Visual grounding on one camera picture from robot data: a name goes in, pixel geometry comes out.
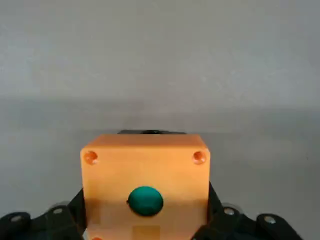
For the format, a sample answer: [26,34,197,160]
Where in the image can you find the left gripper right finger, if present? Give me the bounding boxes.
[191,182,308,240]

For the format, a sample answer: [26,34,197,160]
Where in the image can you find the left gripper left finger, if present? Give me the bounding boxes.
[0,187,88,240]

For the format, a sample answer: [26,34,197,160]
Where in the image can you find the black button box base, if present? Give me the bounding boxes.
[116,129,188,136]

